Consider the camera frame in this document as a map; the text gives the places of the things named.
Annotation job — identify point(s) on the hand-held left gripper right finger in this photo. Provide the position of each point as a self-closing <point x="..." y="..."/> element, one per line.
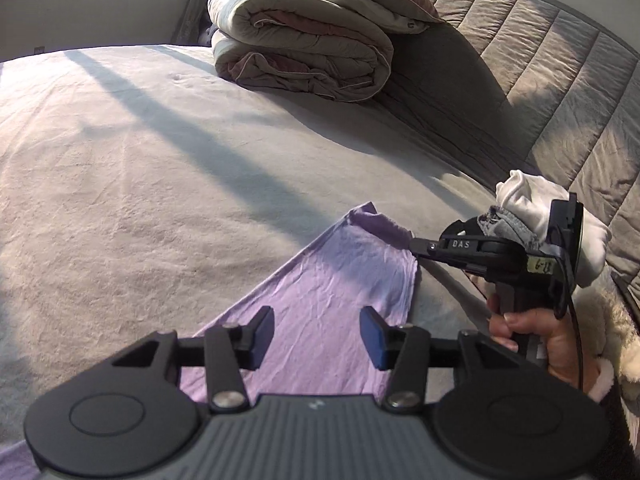
<point x="372" y="335"/>

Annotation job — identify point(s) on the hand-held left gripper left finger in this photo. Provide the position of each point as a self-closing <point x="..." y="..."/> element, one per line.
<point x="263" y="335"/>

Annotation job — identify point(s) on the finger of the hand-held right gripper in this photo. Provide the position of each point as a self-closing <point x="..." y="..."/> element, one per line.
<point x="430" y="247"/>

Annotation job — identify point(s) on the purple shirt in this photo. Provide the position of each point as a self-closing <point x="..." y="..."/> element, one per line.
<point x="325" y="270"/>

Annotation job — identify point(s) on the person's right hand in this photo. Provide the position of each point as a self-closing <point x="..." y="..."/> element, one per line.
<point x="555" y="340"/>

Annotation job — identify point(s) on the grey garment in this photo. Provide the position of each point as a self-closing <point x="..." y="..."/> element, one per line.
<point x="500" y="225"/>

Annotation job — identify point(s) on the white garment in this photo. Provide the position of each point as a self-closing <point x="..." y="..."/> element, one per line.
<point x="525" y="200"/>

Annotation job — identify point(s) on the grey padded headboard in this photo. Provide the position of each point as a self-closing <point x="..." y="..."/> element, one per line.
<point x="540" y="85"/>

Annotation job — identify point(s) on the bed with grey sheet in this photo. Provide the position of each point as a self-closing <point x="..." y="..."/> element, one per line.
<point x="150" y="160"/>

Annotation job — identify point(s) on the folded grey quilt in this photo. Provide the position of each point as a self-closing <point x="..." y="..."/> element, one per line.
<point x="300" y="45"/>

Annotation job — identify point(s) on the patterned curtain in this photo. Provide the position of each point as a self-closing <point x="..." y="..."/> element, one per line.
<point x="192" y="5"/>

